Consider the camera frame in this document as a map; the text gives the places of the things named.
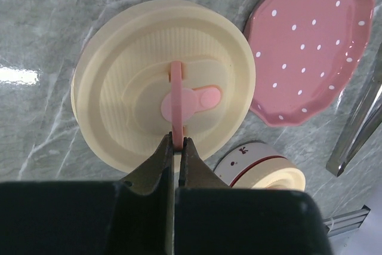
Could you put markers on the steel lunch box container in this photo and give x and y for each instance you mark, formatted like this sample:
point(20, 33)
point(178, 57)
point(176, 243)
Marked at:
point(239, 160)

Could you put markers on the metal tongs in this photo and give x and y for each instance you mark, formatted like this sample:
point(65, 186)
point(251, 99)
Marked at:
point(361, 125)

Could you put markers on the aluminium rail frame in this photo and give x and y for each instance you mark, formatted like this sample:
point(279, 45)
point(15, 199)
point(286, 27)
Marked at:
point(346, 222)

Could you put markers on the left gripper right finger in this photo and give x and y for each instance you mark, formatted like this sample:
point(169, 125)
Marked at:
point(213, 218)

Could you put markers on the pink polka dot plate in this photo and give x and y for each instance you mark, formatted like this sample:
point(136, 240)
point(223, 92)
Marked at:
point(305, 53)

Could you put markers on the cream lid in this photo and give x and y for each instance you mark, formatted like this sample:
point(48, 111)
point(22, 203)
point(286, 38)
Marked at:
point(278, 174)
point(123, 77)

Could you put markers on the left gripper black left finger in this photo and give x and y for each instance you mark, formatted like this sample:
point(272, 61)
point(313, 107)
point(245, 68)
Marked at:
point(132, 215)

